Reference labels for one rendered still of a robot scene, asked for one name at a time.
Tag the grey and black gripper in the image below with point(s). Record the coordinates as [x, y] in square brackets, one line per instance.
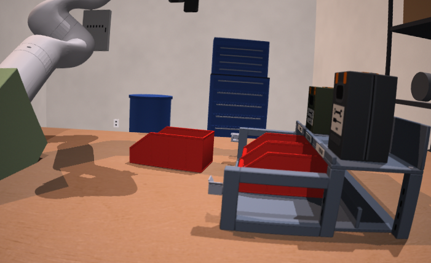
[189, 5]

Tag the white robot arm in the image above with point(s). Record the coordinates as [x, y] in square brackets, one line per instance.
[38, 55]

